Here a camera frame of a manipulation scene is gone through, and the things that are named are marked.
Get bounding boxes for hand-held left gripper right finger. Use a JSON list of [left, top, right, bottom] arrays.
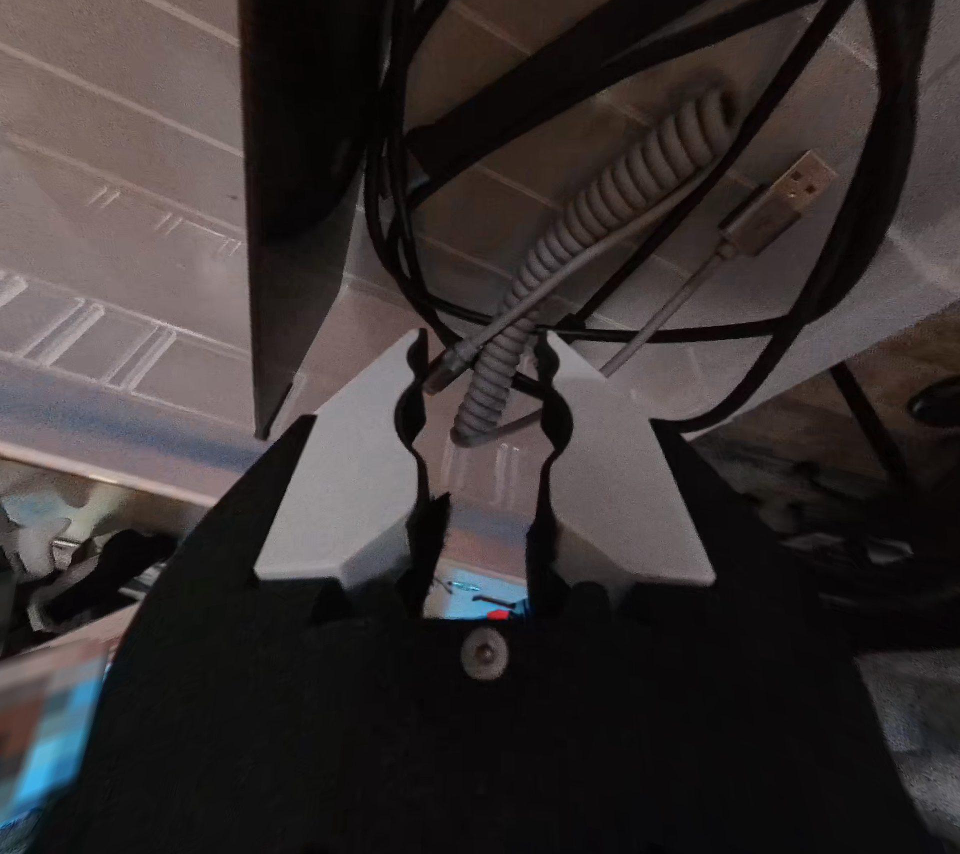
[[528, 332, 717, 589]]

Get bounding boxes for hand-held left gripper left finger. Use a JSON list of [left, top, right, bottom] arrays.
[[253, 329, 435, 589]]

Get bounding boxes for grey usb cable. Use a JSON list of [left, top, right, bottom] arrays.
[[423, 85, 839, 450]]

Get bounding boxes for black office chair base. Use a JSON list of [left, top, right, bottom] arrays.
[[780, 359, 960, 619]]

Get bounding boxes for black metal stand leg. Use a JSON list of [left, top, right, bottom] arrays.
[[405, 0, 960, 195]]

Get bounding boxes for thick black cable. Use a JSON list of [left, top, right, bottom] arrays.
[[675, 0, 948, 435]]

